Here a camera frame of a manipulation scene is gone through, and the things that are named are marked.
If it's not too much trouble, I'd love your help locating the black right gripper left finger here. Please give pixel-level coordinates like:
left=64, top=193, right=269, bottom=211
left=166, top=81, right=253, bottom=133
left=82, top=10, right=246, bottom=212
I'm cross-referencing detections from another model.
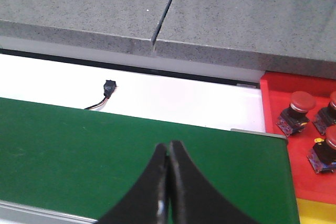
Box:
left=97, top=143, right=169, bottom=223

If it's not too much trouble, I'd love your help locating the green conveyor belt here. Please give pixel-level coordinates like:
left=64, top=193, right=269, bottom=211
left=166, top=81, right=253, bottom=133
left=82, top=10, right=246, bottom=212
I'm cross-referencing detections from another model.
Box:
left=1, top=98, right=299, bottom=223

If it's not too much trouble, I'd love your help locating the grey stone countertop slab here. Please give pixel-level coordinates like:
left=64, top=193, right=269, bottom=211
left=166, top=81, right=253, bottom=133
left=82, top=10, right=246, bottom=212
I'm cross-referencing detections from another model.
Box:
left=1, top=0, right=170, bottom=56

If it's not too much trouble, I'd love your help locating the yellow plastic tray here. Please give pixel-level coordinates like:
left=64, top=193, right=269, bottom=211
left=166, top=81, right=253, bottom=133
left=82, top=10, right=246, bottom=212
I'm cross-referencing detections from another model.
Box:
left=297, top=198, right=336, bottom=224

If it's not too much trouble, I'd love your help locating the grey stone slab right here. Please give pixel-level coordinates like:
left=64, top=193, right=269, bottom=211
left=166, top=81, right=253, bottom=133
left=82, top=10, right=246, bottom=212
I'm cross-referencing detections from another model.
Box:
left=155, top=0, right=335, bottom=79

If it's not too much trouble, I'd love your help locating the red mushroom push button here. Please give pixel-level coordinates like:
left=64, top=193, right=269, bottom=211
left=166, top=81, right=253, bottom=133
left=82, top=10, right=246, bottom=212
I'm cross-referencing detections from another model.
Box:
left=313, top=91, right=335, bottom=135
left=307, top=125, right=335, bottom=174
left=276, top=91, right=316, bottom=137

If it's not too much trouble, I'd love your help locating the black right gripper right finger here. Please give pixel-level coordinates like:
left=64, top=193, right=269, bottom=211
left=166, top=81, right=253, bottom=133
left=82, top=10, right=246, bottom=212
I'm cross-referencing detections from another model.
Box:
left=169, top=140, right=257, bottom=223

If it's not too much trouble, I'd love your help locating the aluminium conveyor side rail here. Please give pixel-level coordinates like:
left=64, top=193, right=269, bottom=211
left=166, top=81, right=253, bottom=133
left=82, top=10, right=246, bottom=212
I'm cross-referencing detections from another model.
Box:
left=1, top=200, right=96, bottom=223

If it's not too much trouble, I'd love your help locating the black plug with cable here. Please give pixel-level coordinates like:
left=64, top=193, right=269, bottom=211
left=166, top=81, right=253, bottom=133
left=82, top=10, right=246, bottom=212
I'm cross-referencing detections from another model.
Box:
left=85, top=80, right=117, bottom=110

